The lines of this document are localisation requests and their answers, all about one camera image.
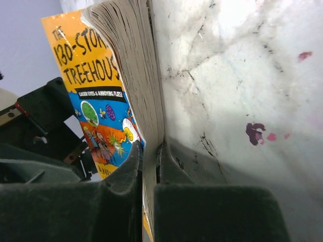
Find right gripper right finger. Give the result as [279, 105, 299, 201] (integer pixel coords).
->
[154, 143, 290, 241]

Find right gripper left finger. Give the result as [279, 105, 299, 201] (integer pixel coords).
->
[1, 141, 143, 241]

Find yellow 130-Storey Treehouse book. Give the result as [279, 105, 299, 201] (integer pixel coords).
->
[41, 1, 165, 240]

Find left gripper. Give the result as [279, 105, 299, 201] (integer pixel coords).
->
[1, 77, 96, 181]

